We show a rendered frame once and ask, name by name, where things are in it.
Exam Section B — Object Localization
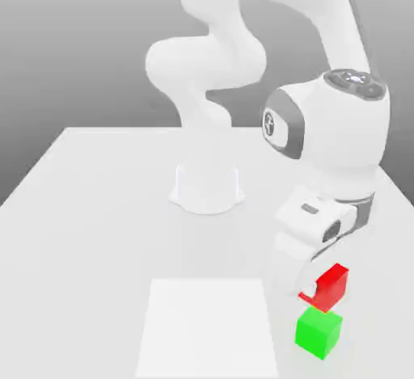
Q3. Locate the small green cube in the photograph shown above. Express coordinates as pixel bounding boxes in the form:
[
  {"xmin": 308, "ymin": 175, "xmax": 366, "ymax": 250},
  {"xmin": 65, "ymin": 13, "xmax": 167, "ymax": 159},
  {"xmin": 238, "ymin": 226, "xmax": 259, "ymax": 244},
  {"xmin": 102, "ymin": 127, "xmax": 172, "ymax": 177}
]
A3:
[{"xmin": 294, "ymin": 306, "xmax": 344, "ymax": 361}]

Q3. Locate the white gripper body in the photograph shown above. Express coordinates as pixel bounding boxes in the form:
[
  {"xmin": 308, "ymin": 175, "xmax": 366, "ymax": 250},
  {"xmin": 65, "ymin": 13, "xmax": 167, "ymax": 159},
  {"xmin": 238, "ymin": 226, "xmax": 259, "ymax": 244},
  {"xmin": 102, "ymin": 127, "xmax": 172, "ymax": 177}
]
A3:
[{"xmin": 273, "ymin": 188, "xmax": 338, "ymax": 293}]

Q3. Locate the small red cube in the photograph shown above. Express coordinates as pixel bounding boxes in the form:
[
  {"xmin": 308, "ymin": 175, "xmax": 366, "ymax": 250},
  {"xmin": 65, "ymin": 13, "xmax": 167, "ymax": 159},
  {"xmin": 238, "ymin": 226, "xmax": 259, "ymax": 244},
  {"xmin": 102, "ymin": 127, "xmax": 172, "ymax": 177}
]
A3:
[{"xmin": 297, "ymin": 262, "xmax": 350, "ymax": 314}]

